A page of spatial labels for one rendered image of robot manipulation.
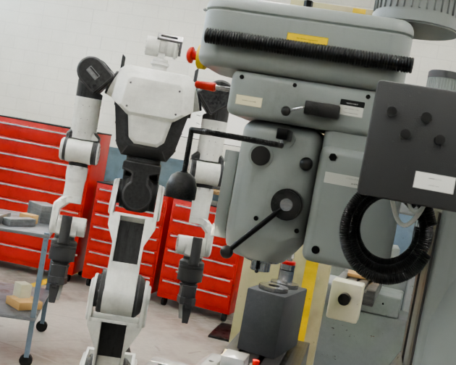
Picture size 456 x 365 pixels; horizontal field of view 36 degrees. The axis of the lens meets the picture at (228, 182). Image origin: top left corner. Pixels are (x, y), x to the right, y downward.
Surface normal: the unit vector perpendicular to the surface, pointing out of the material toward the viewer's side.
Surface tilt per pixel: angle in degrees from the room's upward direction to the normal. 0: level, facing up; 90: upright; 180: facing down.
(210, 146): 90
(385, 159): 90
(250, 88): 90
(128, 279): 66
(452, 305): 80
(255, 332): 90
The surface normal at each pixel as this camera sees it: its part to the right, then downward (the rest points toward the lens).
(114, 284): 0.15, -0.33
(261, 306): -0.40, -0.02
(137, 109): 0.09, 0.07
